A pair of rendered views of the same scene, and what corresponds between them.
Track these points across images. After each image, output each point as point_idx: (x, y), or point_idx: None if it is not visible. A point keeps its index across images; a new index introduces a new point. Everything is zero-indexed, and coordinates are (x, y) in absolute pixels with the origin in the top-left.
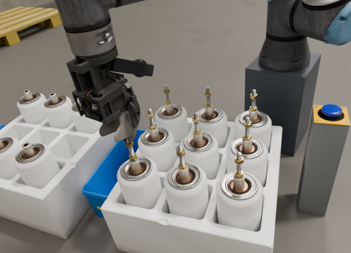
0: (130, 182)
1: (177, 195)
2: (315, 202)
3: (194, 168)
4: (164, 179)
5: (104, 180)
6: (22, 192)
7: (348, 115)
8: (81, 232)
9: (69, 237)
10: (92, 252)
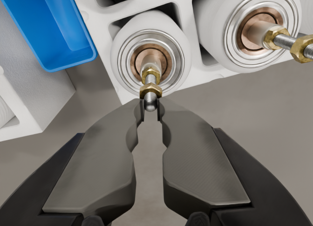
0: (165, 93)
1: (254, 71)
2: None
3: None
4: (216, 55)
5: (36, 17)
6: (7, 139)
7: None
8: (80, 77)
9: (74, 87)
10: (111, 85)
